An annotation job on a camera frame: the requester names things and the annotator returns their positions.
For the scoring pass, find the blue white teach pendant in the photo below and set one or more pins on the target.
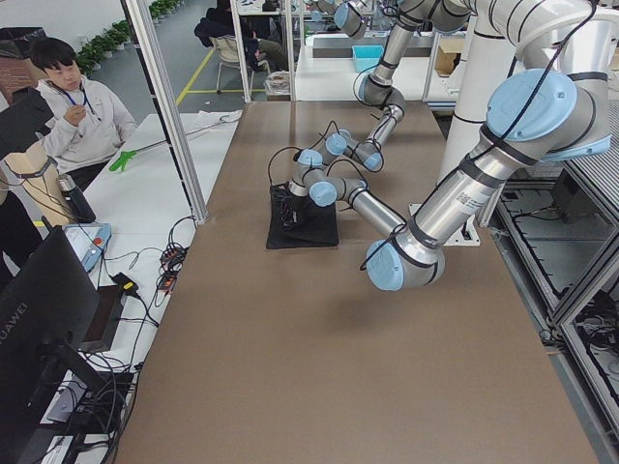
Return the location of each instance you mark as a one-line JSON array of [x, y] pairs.
[[88, 241]]

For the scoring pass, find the seated man in grey hoodie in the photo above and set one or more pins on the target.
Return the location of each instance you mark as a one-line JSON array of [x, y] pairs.
[[89, 123]]

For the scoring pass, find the black printed t-shirt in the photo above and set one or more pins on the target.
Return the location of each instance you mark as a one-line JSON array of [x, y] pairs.
[[322, 231]]

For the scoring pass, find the black water bottle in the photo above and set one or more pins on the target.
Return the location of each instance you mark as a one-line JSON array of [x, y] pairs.
[[73, 195]]

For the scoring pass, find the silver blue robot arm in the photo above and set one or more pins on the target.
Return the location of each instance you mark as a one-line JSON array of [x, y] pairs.
[[406, 255], [376, 88]]

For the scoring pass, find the red grey power strip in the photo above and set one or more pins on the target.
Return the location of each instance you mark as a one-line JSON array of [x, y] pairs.
[[171, 263]]

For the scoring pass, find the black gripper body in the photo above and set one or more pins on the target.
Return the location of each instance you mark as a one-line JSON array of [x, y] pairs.
[[292, 205]]

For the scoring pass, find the black computer monitor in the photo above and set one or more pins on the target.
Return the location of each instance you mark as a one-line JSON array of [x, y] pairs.
[[46, 311]]

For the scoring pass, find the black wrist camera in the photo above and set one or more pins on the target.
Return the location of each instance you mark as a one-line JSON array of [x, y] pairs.
[[280, 194]]

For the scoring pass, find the metal reacher grabber stick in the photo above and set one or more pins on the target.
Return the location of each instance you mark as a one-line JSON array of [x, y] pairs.
[[223, 120]]

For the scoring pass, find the aluminium cage frame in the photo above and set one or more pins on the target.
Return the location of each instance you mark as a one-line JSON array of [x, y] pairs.
[[150, 56]]

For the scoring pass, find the blue plastic bin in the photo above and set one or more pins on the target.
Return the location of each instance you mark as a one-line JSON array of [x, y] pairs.
[[366, 56]]

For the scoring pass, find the green grabber claw tool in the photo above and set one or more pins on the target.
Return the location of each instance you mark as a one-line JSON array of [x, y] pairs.
[[120, 164]]

